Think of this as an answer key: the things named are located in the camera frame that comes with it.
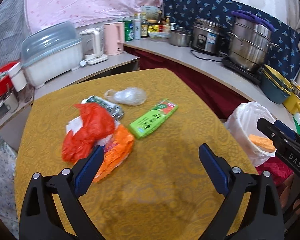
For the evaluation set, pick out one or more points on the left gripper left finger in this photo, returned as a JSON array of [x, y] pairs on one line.
[[39, 218]]

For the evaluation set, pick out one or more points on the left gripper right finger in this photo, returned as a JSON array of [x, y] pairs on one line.
[[263, 218]]

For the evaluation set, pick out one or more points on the orange foam net sleeve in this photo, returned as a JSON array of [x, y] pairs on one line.
[[263, 143]]

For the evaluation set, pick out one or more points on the red plastic bag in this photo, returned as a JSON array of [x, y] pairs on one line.
[[97, 124]]

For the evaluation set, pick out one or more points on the orange printed plastic bag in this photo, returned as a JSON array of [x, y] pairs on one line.
[[117, 149]]

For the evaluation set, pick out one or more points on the dark green foil wrapper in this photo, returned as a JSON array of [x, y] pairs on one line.
[[113, 109]]

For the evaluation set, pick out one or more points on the green carton box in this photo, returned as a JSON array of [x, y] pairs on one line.
[[153, 119]]

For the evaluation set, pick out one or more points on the clear plastic bag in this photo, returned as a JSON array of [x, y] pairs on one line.
[[132, 96]]

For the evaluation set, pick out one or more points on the white lined trash bin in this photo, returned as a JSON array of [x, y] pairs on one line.
[[242, 123]]

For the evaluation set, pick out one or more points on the yellow saucepan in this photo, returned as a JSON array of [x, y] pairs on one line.
[[292, 103]]

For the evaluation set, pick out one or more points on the blue yellow stacked basins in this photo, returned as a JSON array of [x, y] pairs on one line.
[[274, 85]]

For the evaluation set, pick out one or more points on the black induction cooktop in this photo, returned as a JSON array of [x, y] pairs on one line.
[[252, 77]]

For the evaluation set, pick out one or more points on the red cloth skirt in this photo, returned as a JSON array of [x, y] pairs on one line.
[[221, 99]]

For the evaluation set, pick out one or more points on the white crumpled paper scrap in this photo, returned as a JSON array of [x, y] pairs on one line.
[[74, 125]]

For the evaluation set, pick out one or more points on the yellow paisley tablecloth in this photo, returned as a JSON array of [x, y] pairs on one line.
[[161, 190]]

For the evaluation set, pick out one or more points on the large steel steamer pot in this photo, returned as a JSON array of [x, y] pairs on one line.
[[249, 44]]

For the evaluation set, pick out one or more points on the silver rice cooker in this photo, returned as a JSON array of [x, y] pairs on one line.
[[207, 36]]

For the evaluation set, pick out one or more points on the red plastic basin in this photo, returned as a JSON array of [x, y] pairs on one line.
[[6, 81]]

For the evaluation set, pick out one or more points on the purple cloth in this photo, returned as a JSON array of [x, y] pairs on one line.
[[252, 18]]

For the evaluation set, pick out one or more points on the white lidded canister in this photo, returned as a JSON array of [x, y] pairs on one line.
[[20, 83]]

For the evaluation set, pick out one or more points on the small steel pot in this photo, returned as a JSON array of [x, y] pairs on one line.
[[179, 38]]

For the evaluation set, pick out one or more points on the dish rack with blue lid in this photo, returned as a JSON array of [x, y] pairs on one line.
[[51, 52]]

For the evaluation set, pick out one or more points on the navy floral cloth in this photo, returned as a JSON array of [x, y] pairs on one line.
[[285, 58]]

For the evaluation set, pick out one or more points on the white glass electric kettle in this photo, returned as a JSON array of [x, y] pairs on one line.
[[92, 47]]

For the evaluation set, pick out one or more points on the dark soy sauce bottle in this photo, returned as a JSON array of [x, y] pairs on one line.
[[144, 26]]

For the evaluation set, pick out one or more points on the pink electric kettle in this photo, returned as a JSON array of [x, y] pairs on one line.
[[114, 38]]

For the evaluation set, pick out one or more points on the green tin can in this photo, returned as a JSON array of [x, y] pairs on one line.
[[129, 30]]

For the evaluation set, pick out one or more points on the white bottle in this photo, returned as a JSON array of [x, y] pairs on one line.
[[137, 26]]

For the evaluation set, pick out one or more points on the pink dotted curtain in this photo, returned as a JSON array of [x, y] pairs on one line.
[[90, 2]]

